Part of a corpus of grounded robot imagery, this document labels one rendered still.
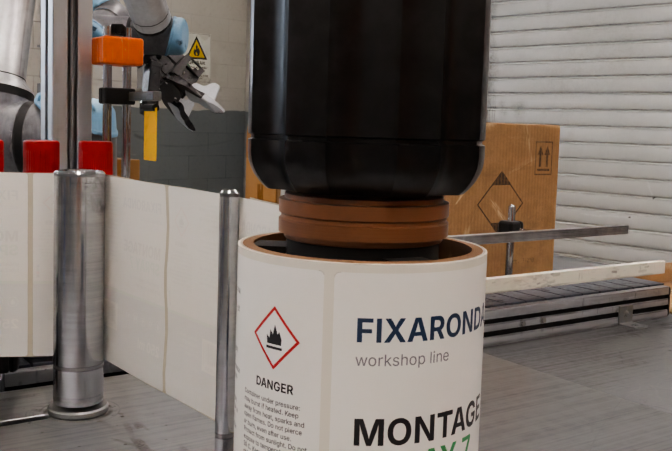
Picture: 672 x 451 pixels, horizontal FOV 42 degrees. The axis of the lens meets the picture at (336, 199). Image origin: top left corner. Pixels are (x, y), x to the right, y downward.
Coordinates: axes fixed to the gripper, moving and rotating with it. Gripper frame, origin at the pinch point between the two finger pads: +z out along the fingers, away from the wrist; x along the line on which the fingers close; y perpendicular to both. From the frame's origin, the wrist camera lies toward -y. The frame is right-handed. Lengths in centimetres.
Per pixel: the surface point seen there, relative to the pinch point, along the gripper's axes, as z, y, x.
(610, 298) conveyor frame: 47, -22, -84
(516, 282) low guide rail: 31, -32, -84
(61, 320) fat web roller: -16, -78, -100
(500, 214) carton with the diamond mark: 37, -9, -63
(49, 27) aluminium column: -33, -48, -75
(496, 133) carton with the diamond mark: 26, -1, -67
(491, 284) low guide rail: 28, -35, -84
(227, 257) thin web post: -14, -74, -120
